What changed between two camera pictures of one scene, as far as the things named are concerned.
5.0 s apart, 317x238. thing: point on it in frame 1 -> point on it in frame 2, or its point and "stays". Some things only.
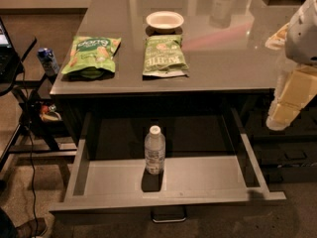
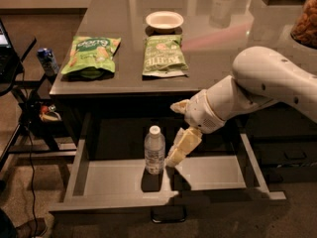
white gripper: x=303 y=39 -> x=200 y=112
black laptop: x=10 y=60 stays
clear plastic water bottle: x=155 y=152 stays
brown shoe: x=31 y=229 stays
